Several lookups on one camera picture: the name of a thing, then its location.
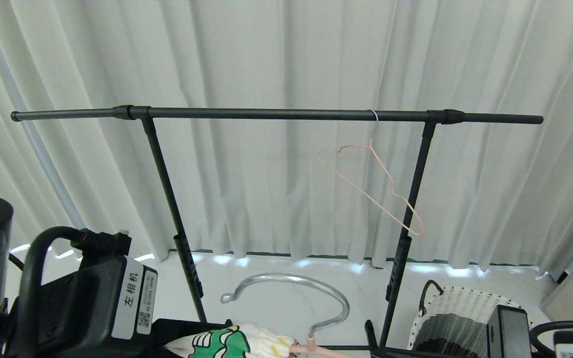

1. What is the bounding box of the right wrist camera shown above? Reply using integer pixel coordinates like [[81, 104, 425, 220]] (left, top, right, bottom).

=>
[[487, 305, 573, 358]]

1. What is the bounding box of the black clothes rack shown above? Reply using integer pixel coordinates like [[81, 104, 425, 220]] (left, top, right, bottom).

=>
[[10, 105, 545, 351]]

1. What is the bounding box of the white curtain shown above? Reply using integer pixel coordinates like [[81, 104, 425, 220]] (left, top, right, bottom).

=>
[[0, 0, 573, 279]]

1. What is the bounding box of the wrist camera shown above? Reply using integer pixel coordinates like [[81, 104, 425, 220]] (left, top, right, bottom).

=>
[[33, 255, 158, 358], [487, 305, 573, 358]]

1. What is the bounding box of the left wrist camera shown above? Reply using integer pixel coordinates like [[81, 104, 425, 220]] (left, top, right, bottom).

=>
[[33, 255, 158, 358]]

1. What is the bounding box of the cream printed garment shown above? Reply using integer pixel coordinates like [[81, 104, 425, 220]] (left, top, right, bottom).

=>
[[165, 323, 308, 358]]

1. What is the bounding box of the white laundry basket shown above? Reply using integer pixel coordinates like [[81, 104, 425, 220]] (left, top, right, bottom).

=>
[[407, 280, 536, 351]]

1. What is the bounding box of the pink clothes hanger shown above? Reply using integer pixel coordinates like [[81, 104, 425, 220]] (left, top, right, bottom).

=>
[[220, 272, 362, 358], [317, 110, 425, 237]]

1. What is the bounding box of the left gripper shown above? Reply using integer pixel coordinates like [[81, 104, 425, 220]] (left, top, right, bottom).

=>
[[150, 318, 232, 358]]

